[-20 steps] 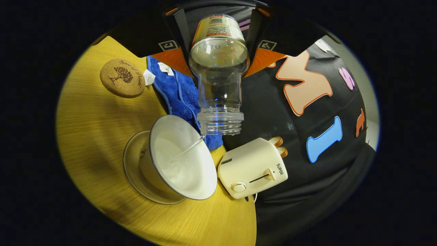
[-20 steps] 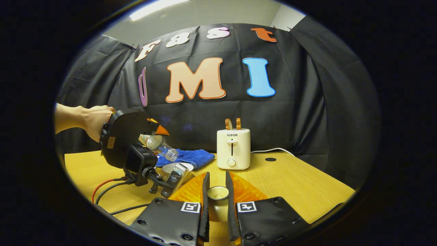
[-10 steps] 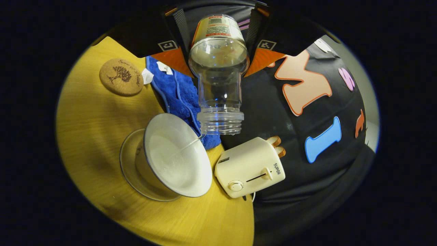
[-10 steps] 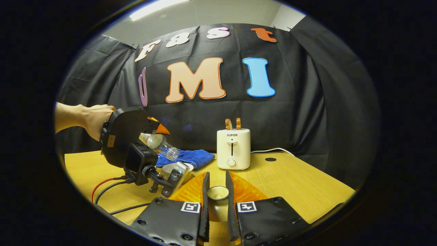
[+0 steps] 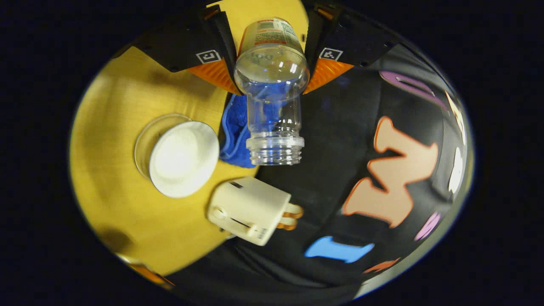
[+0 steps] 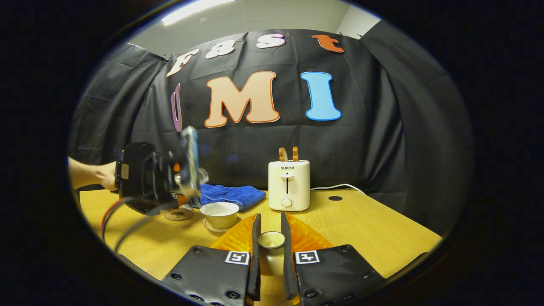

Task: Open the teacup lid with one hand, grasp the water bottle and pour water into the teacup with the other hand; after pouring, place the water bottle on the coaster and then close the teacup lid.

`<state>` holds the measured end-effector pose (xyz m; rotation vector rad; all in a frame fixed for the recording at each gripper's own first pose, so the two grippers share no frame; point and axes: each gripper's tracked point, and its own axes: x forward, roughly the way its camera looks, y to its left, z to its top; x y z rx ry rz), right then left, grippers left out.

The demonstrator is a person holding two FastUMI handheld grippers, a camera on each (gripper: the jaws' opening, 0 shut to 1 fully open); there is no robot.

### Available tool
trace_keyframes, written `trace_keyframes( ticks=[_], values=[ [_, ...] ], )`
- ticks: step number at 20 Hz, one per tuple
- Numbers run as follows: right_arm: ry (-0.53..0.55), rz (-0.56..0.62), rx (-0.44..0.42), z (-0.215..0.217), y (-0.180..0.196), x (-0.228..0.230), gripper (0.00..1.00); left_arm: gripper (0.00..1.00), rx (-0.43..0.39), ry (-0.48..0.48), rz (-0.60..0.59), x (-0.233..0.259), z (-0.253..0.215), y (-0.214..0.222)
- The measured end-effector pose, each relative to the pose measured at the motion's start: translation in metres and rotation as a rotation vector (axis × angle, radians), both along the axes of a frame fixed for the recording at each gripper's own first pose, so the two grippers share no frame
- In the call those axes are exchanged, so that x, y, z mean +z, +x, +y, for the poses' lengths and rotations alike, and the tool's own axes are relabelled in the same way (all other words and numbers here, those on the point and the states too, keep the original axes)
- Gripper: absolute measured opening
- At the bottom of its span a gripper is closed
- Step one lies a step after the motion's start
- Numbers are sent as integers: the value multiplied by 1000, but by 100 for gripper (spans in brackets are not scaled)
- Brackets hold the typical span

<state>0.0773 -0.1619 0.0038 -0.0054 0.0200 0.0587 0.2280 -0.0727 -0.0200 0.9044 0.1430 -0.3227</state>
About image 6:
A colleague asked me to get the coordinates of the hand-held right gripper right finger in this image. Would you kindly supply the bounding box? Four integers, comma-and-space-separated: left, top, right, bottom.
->
280, 212, 387, 306

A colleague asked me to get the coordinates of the red gripper cable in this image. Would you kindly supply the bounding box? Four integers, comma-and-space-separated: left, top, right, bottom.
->
100, 198, 130, 239

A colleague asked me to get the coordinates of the cream teacup lid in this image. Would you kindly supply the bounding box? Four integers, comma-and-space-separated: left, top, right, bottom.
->
257, 230, 286, 277

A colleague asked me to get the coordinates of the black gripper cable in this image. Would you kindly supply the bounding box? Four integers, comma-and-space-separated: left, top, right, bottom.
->
114, 215, 151, 252

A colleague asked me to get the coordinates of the black backdrop cloth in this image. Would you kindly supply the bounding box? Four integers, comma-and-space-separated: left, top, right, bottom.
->
68, 29, 473, 232

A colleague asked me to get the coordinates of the white toaster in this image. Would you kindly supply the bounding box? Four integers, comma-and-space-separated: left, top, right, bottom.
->
268, 160, 311, 212

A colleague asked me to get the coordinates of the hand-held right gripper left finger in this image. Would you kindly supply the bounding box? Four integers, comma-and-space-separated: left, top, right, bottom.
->
161, 213, 262, 306

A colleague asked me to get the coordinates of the white power cable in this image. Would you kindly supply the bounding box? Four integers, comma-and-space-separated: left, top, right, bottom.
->
310, 184, 366, 195

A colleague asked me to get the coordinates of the blue towel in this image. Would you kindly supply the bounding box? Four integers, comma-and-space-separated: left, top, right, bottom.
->
199, 184, 267, 212

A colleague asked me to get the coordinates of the clear plastic water bottle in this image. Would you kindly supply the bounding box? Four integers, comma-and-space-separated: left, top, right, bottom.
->
176, 126, 209, 209

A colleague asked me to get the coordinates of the cream ceramic teacup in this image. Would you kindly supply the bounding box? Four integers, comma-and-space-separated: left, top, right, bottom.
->
200, 202, 240, 229

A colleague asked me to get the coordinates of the cream ceramic saucer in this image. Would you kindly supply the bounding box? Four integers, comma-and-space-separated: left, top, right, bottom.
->
202, 218, 243, 233

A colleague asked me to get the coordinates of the round cork coaster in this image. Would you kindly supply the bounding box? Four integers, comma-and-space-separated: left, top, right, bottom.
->
164, 207, 194, 221

